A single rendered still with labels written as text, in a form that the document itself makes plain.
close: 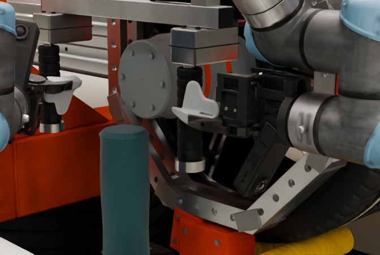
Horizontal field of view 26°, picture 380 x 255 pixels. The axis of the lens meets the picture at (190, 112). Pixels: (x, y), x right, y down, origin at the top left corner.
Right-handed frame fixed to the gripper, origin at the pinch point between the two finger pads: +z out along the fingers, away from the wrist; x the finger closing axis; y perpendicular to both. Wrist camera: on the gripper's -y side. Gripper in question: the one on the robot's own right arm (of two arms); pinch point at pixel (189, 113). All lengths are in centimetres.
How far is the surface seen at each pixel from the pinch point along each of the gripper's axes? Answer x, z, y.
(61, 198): -17, 56, -29
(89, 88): -285, 398, -83
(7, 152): -4, 55, -17
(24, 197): -8, 56, -27
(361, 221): -180, 89, -83
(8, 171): -4, 55, -21
